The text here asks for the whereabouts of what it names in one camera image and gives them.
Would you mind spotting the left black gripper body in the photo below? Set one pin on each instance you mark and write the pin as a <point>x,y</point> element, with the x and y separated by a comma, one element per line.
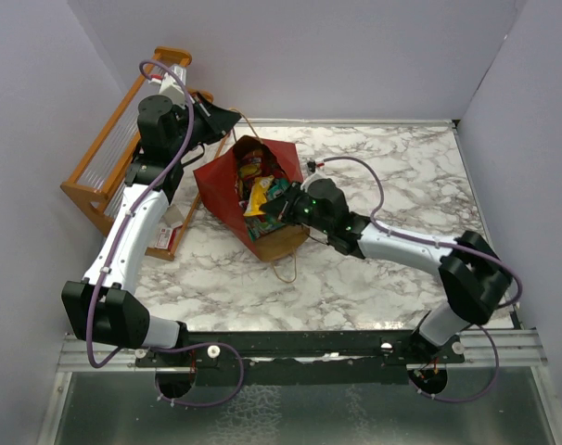
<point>205,127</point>

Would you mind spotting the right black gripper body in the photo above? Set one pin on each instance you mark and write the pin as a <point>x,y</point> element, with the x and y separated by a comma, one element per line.
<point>296,209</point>

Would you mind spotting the yellow snack packet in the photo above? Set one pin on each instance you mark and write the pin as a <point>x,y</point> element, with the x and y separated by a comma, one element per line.
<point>258,196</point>

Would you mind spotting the teal Fox's mint candy bag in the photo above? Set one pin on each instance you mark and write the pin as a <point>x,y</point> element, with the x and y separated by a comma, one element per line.
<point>263,225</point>

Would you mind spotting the red paper bag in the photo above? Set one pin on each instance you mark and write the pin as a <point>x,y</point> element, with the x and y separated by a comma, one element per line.
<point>225,196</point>

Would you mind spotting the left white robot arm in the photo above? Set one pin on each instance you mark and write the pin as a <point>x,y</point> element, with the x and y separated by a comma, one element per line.
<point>102,306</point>

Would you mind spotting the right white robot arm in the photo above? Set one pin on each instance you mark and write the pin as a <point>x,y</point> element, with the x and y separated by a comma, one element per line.
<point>473,278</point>

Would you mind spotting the red snack packet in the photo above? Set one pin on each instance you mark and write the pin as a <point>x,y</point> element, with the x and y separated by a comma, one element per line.
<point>255,163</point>

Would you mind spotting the red white small box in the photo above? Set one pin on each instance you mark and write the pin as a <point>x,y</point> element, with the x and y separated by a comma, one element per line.
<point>169,223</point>

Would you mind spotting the orange wooden rack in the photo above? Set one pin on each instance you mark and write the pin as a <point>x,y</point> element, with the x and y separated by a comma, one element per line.
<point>96,184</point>

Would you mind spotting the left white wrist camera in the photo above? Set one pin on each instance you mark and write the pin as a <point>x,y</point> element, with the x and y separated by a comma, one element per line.
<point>168,86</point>

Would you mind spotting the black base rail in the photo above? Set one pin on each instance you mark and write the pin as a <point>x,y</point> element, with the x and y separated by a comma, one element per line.
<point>275,358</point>

